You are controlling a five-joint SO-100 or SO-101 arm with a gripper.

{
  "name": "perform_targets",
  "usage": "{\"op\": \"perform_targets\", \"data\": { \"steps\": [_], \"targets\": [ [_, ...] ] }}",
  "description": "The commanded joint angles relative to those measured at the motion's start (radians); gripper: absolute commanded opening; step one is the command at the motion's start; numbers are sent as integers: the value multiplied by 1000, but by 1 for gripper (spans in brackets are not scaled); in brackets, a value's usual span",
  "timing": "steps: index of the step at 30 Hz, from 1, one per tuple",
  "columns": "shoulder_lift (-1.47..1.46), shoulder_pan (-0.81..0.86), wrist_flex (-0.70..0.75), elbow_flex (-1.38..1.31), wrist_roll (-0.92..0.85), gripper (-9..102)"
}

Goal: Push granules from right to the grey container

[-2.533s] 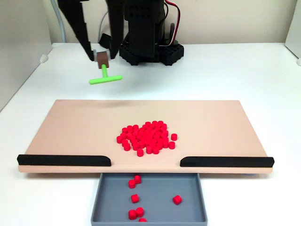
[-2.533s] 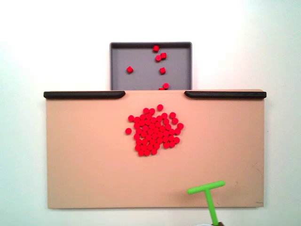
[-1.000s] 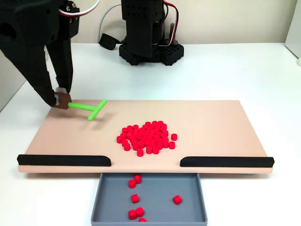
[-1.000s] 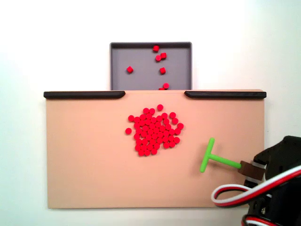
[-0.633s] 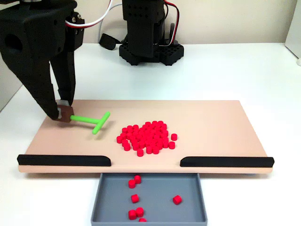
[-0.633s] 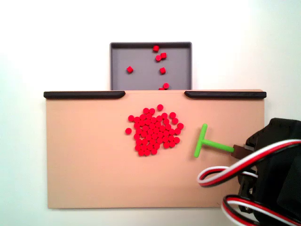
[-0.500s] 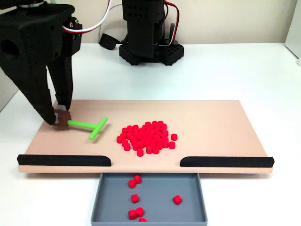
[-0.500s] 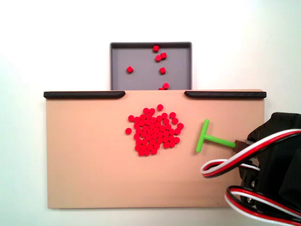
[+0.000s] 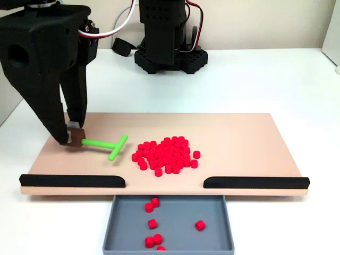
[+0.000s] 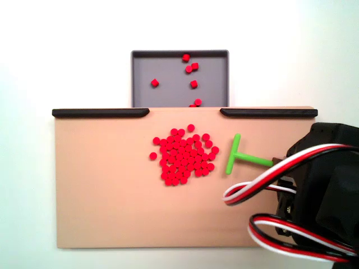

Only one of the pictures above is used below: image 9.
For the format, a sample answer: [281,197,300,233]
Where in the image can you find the green T-shaped pusher tool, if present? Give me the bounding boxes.
[65,127,129,162]

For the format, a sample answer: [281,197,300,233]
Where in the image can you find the grey tray container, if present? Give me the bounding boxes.
[102,194,236,255]

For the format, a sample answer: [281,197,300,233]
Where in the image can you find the beige flat board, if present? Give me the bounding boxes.
[20,112,310,199]

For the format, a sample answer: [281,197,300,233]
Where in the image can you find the red white black servo cable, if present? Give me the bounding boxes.
[78,0,139,40]
[185,0,206,52]

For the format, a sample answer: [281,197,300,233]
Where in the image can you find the thin white cable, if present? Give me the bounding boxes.
[111,4,131,50]

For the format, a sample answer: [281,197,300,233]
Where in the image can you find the black foam rail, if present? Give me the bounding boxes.
[203,176,311,190]
[19,174,126,189]

